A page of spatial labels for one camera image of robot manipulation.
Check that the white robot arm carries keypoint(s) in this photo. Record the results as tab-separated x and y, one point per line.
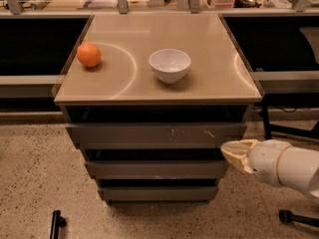
298	169

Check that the black caster leg left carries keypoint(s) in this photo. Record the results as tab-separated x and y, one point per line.
58	221

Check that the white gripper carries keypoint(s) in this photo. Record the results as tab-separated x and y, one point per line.
264	162

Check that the grey middle drawer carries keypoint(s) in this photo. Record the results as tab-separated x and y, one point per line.
160	169

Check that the black table leg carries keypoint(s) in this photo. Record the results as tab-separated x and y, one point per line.
266	122

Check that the white ceramic bowl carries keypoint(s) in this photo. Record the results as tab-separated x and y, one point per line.
169	65

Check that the grey top drawer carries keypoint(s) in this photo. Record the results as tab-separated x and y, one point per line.
154	135

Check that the grey drawer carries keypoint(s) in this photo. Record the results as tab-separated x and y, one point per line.
160	169
124	194
154	135

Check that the grey drawer cabinet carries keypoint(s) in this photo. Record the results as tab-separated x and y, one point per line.
150	118

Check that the orange fruit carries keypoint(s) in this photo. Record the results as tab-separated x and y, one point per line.
89	55

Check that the black caster leg right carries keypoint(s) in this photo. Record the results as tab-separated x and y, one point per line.
287	216

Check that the grey bottom drawer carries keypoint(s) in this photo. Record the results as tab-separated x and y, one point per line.
124	194

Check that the black caster leg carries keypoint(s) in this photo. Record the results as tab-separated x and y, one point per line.
287	216
58	221

